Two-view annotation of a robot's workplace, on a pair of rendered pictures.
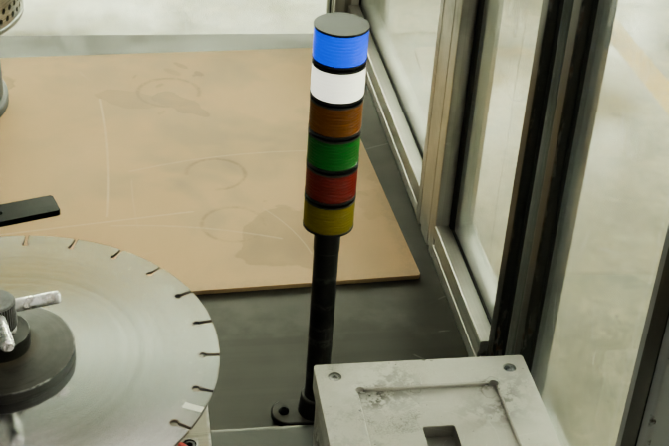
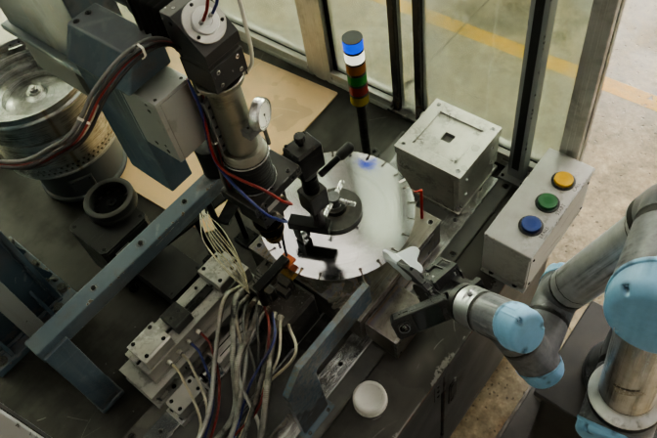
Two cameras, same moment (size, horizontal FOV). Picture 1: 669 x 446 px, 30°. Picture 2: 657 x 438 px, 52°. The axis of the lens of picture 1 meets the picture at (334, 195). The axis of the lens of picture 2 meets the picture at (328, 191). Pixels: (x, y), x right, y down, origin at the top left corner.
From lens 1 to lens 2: 0.86 m
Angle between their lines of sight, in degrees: 31
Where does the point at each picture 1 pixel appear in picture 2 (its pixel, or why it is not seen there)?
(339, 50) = (359, 46)
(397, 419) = (431, 142)
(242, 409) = not seen: hidden behind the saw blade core
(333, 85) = (359, 58)
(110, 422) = (389, 201)
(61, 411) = (374, 209)
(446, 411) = (439, 129)
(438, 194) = (328, 62)
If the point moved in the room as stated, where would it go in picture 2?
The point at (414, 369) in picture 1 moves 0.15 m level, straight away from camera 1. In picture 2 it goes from (418, 124) to (379, 91)
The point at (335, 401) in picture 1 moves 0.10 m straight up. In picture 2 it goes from (413, 150) to (412, 120)
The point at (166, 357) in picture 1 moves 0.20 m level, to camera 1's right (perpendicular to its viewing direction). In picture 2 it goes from (374, 174) to (440, 124)
